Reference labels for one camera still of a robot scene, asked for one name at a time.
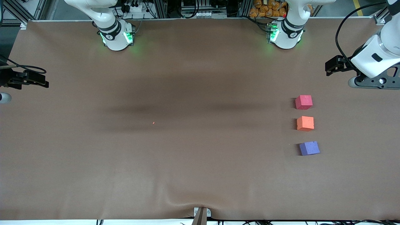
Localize orange foam block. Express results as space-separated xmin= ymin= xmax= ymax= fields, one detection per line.
xmin=297 ymin=116 xmax=314 ymax=132

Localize red foam block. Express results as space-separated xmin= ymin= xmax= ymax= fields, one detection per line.
xmin=295 ymin=95 xmax=313 ymax=110

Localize purple foam block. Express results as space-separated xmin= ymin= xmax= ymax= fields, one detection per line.
xmin=299 ymin=141 xmax=320 ymax=156

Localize bag of orange snacks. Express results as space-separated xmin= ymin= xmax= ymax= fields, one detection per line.
xmin=249 ymin=0 xmax=287 ymax=18

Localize white power strip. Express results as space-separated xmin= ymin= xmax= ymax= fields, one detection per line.
xmin=123 ymin=2 xmax=144 ymax=13

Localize large table cover mat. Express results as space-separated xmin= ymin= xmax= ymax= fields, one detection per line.
xmin=0 ymin=17 xmax=400 ymax=221

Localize metal table edge clamp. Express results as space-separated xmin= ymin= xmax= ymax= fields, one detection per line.
xmin=193 ymin=207 xmax=212 ymax=225

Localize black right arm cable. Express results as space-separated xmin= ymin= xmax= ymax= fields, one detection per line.
xmin=0 ymin=55 xmax=47 ymax=75

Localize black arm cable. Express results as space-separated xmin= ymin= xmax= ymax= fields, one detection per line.
xmin=0 ymin=55 xmax=47 ymax=75
xmin=335 ymin=2 xmax=388 ymax=63

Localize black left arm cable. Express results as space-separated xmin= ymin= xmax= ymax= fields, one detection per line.
xmin=335 ymin=2 xmax=388 ymax=63

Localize aluminium frame profile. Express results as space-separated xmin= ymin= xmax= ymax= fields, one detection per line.
xmin=373 ymin=5 xmax=395 ymax=25
xmin=153 ymin=0 xmax=168 ymax=18
xmin=0 ymin=0 xmax=47 ymax=25

